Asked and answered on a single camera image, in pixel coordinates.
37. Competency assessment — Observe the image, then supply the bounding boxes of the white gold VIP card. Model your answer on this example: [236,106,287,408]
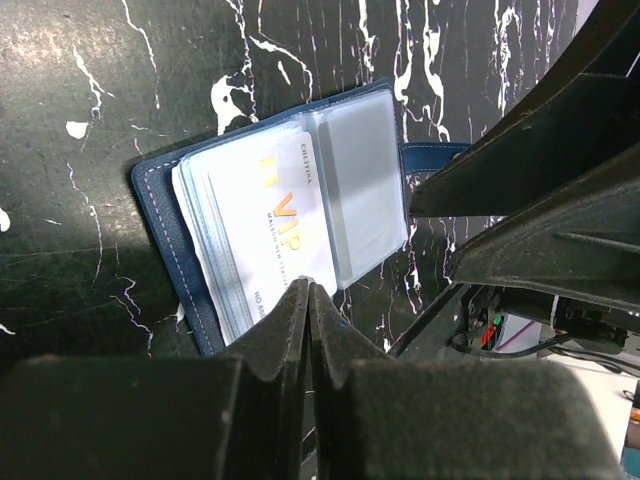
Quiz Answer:
[172,126,337,343]

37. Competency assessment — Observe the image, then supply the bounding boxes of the navy blue card holder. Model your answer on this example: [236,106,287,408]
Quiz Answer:
[131,80,465,356]

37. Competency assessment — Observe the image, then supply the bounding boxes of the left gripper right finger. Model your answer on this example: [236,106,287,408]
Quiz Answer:
[308,285,623,479]

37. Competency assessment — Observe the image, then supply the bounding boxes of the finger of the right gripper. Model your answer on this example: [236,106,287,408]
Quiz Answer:
[410,74,639,216]
[450,179,639,310]

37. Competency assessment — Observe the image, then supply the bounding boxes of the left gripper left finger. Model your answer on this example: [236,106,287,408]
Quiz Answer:
[1,279,308,479]

